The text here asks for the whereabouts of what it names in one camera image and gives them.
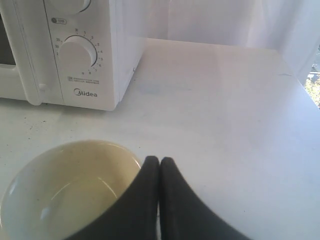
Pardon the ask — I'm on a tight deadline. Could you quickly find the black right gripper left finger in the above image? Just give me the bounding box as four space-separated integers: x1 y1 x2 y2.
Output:
68 156 160 240

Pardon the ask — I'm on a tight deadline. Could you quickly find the cream ceramic bowl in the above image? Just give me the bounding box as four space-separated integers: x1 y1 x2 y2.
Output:
0 140 141 240

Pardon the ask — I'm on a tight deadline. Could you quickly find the lower white timer knob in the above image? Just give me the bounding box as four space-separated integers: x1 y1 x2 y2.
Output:
58 35 98 75

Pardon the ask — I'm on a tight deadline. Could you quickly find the upper white control knob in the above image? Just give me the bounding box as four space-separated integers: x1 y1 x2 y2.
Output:
50 0 91 15

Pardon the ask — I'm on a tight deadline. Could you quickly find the white microwave oven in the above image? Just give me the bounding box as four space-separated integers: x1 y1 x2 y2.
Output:
0 0 48 106

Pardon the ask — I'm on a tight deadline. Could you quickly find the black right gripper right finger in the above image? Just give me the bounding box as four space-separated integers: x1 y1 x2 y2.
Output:
159 157 248 240

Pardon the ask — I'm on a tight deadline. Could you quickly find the white microwave oven body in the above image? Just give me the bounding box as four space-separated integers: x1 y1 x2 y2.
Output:
14 0 146 112

